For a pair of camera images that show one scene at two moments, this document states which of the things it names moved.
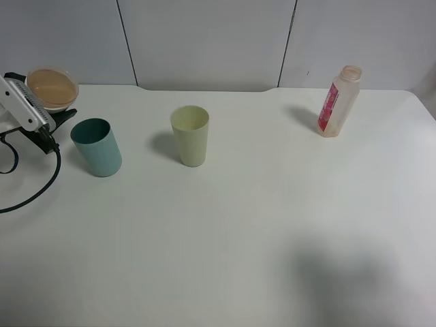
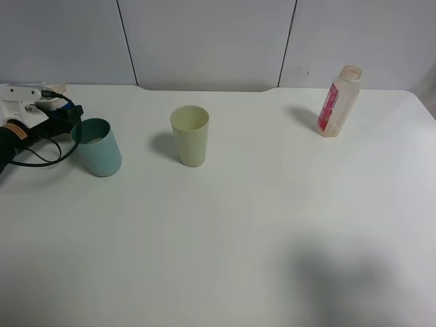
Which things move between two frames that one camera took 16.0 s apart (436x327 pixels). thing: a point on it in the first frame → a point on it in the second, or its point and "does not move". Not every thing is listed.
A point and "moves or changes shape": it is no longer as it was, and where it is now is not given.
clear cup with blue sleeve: [55, 87] moves or changes shape
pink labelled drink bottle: [343, 93] does not move
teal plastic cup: [97, 143] does not move
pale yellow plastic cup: [191, 124] does not move
